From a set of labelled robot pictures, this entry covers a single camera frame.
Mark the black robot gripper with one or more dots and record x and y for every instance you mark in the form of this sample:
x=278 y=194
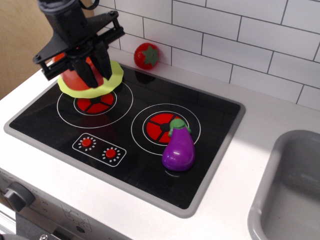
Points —
x=76 y=38

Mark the orange plastic cup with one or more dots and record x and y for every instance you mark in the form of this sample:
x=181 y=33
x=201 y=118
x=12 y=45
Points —
x=73 y=80

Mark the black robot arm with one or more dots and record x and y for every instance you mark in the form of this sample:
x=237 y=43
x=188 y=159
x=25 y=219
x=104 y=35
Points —
x=60 y=6

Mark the lime green plate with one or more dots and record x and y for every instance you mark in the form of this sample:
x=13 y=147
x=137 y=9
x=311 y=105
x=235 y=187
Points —
x=106 y=87

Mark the red toy tomato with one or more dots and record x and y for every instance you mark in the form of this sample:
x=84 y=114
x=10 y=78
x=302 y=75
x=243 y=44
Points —
x=146 y=56

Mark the wooden side panel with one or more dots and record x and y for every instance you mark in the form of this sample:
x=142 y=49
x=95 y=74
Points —
x=24 y=31

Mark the black toy stovetop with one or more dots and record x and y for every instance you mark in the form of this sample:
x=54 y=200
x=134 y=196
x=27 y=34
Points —
x=120 y=137

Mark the purple toy eggplant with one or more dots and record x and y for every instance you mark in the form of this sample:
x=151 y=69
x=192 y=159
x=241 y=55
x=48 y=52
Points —
x=179 y=155

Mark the grey oven knob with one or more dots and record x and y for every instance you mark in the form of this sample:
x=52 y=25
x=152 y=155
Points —
x=18 y=196

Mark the grey oven front panel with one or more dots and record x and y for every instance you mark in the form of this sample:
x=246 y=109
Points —
x=48 y=218

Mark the grey sink basin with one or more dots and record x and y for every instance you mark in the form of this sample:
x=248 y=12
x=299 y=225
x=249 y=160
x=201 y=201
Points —
x=287 y=202

